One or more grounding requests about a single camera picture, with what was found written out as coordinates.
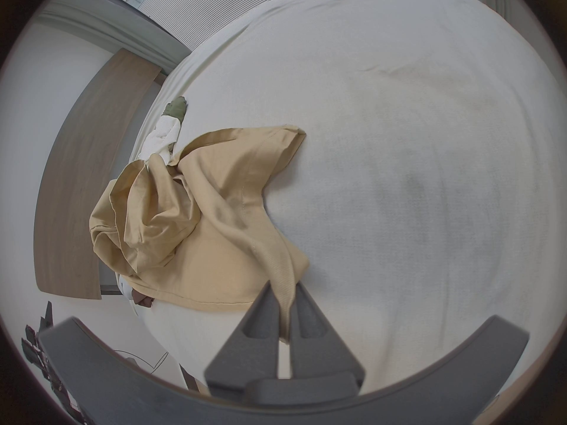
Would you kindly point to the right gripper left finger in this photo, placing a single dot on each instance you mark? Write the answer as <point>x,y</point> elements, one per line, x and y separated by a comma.
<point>248,352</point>

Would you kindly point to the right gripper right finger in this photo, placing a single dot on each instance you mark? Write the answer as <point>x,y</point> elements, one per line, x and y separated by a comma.
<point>323,357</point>

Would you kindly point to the tan shorts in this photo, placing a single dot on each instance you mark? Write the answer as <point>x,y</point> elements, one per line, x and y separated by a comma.
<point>212,228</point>

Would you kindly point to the bed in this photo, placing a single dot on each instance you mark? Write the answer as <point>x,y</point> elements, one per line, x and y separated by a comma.
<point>398,171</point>

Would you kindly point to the brown garment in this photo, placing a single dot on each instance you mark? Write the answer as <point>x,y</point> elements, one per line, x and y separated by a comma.
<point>142,299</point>

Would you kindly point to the pale blue garment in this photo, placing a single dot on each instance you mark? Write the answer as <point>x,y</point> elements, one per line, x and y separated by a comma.
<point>126,289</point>

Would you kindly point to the white garment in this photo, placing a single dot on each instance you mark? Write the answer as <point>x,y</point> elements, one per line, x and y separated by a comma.
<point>160,137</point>

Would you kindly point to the green garment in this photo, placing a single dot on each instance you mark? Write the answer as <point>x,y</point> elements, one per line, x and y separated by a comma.
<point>176,106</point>

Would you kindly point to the window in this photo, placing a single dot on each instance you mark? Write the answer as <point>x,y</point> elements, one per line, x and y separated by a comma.
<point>221,7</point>

